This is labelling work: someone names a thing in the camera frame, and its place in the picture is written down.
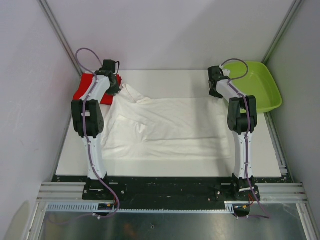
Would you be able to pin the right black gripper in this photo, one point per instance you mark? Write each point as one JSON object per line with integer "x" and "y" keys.
{"x": 212, "y": 93}

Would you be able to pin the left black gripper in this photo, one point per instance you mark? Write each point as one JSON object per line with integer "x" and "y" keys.
{"x": 115, "y": 90}

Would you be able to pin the white t shirt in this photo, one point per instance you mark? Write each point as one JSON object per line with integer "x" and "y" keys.
{"x": 139, "y": 128}

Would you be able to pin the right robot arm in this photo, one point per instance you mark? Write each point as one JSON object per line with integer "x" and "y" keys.
{"x": 242, "y": 120}

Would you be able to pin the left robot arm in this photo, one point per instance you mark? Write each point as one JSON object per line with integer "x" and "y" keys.
{"x": 88, "y": 123}

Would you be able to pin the folded red t shirt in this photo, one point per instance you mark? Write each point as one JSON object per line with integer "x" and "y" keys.
{"x": 93, "y": 87}

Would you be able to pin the green plastic basin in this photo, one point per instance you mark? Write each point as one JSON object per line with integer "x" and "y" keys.
{"x": 255, "y": 80}

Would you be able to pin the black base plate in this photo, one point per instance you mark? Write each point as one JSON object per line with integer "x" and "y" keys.
{"x": 156, "y": 192}

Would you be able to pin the aluminium frame rail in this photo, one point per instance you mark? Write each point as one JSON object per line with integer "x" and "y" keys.
{"x": 282, "y": 193}

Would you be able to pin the grey slotted cable duct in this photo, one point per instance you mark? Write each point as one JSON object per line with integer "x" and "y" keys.
{"x": 224, "y": 207}

